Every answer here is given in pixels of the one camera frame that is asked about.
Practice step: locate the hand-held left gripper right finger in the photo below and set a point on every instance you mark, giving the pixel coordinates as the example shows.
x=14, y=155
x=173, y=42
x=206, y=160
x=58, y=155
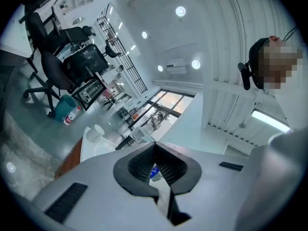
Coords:
x=190, y=177

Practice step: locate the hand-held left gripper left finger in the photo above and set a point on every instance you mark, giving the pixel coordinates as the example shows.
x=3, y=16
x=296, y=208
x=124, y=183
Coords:
x=125, y=171

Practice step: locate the brown wooden cabinet door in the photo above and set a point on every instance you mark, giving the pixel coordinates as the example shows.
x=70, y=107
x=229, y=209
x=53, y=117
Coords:
x=69, y=159

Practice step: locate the person's left forearm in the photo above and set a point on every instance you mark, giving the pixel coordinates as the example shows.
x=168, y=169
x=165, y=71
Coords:
x=276, y=182

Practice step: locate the white cup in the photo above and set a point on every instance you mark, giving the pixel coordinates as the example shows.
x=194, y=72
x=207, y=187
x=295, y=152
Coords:
x=95, y=133

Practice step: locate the clear plastic water bottle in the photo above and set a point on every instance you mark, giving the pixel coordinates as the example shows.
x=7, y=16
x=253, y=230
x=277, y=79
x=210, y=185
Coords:
x=71, y=116

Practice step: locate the black framed window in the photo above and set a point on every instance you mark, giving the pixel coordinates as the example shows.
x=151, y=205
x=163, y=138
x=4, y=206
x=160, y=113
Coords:
x=170, y=100

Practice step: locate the teal waste bin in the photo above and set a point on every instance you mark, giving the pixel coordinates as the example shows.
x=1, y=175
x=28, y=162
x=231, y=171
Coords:
x=63, y=108

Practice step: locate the black framed glass table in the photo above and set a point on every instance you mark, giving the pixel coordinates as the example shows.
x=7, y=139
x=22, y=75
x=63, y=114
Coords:
x=90, y=90

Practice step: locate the long tube ceiling light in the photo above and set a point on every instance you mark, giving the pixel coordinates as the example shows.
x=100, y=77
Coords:
x=269, y=120

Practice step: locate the black metal railing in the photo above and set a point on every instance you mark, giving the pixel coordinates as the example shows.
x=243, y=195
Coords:
x=131, y=64

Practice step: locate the round ceiling light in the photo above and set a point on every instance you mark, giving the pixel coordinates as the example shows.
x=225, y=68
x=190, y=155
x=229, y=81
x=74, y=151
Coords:
x=160, y=68
x=180, y=11
x=144, y=34
x=196, y=64

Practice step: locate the white air conditioner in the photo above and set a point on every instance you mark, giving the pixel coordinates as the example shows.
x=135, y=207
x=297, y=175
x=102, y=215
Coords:
x=176, y=66

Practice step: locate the black mesh office chair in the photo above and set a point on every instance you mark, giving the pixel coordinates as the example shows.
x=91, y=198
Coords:
x=89, y=61

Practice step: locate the person's head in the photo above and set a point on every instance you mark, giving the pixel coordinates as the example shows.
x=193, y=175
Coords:
x=279, y=64

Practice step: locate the black head-worn camera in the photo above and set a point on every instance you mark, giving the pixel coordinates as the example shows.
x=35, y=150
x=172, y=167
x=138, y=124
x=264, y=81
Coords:
x=253, y=61

